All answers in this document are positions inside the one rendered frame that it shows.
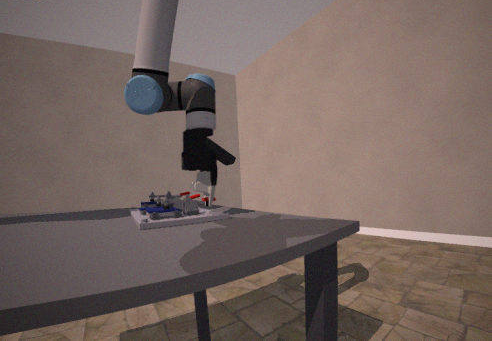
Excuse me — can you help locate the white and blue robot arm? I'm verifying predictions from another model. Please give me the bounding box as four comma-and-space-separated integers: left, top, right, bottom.
124, 0, 236, 166

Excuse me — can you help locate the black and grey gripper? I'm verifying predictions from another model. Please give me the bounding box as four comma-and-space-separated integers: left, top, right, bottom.
182, 128, 218, 207

